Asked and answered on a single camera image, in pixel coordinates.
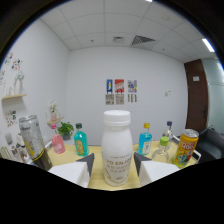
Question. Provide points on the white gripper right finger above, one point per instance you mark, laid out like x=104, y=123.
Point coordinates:
x=155, y=171

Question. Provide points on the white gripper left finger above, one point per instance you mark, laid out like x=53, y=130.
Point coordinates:
x=73, y=171

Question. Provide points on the white milk bottle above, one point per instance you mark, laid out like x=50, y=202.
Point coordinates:
x=116, y=150

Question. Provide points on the clear bottle green cap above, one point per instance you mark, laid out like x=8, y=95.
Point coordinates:
x=161, y=151

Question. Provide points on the wooden two-tier shelf rack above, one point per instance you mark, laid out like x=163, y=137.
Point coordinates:
x=96, y=166

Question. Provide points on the teal liquid bottle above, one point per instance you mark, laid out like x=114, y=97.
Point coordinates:
x=81, y=143

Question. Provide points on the light blue bottle yellow cap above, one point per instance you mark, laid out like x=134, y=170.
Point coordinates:
x=145, y=141

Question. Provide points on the pink liquid bottle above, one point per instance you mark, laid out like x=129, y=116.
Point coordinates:
x=58, y=143

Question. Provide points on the clear bottle blue cap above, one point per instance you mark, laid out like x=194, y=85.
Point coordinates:
x=168, y=131

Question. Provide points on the green potted plant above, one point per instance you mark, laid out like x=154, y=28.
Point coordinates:
x=65, y=130

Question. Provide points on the black armchair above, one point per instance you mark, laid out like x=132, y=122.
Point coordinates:
x=211, y=143

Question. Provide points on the colourful sticker sheet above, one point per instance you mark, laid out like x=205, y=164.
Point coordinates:
x=10, y=118

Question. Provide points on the brown door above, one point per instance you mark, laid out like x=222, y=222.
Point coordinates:
x=196, y=96

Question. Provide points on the white figurine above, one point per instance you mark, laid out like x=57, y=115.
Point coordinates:
x=19, y=83

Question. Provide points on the ceiling air vent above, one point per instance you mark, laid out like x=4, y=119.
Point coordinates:
x=143, y=40

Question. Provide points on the ceiling light panel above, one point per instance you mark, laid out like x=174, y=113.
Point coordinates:
x=208, y=45

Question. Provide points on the small square ceiling vent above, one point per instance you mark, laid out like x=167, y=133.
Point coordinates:
x=118, y=39

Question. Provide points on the small wall shelf with vase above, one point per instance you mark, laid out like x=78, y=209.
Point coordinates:
x=54, y=116

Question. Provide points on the multicolour wall poster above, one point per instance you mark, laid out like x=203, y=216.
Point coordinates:
x=132, y=86

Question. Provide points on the red wall poster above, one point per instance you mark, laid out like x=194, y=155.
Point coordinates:
x=119, y=86

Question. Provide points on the blue wall poster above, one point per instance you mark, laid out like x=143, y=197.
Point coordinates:
x=109, y=86

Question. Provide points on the wooden wall shelf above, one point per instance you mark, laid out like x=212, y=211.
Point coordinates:
x=14, y=97

